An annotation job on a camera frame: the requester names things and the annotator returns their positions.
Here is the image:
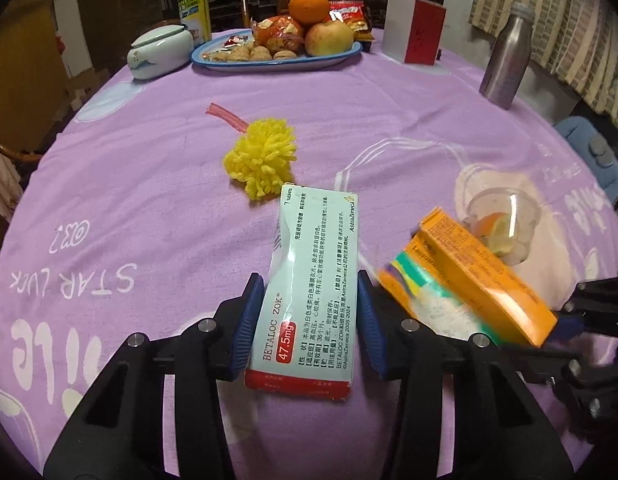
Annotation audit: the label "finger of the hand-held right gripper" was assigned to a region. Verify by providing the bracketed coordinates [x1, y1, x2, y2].
[556, 272, 618, 341]
[499, 342, 618, 441]

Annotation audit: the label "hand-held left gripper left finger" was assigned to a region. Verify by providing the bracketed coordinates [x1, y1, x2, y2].
[43, 272, 265, 480]

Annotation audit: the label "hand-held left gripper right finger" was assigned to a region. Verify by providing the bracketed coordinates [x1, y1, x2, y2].
[357, 269, 576, 480]

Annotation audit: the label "white and red medicine box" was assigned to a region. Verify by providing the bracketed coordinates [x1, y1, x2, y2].
[244, 183, 362, 402]

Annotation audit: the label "orange medicine box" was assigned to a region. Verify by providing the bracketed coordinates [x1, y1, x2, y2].
[378, 206, 560, 348]

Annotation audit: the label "fruit peel pieces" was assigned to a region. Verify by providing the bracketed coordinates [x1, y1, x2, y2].
[476, 212, 532, 258]

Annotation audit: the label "clear plastic cup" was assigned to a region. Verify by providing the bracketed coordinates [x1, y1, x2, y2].
[461, 187, 542, 267]

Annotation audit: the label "yellow yarn pompom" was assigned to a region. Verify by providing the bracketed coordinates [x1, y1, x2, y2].
[206, 102, 298, 206]

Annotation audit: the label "purple printed tablecloth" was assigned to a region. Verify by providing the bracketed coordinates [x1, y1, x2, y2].
[0, 27, 618, 480]

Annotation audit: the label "blue cushioned stool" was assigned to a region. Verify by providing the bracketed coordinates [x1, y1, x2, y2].
[555, 116, 618, 206]

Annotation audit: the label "stainless steel bottle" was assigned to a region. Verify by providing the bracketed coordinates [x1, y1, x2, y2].
[479, 2, 534, 111]

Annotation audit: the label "blue oval plate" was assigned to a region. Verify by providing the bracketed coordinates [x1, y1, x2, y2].
[190, 35, 364, 72]

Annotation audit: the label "pile of walnuts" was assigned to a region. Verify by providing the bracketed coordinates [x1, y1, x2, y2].
[209, 42, 290, 63]

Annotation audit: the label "white ceramic lidded jar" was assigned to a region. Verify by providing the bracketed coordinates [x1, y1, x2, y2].
[127, 25, 196, 81]

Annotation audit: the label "yellow apple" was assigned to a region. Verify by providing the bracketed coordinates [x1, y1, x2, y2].
[304, 20, 354, 57]

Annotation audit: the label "striped curtain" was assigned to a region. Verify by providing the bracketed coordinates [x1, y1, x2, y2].
[469, 0, 618, 138]

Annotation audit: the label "wrapped red apple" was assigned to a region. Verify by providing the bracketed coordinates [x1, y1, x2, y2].
[253, 15, 307, 56]

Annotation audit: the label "wooden armchair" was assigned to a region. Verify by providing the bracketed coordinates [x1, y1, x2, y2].
[0, 120, 42, 176]

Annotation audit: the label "red snack packet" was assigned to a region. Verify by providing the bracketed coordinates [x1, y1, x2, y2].
[329, 0, 374, 43]

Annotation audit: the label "orange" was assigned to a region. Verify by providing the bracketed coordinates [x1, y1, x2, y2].
[289, 0, 330, 28]

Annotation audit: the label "yellow-green spray can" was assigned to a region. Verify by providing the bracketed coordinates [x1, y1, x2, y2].
[175, 0, 212, 43]

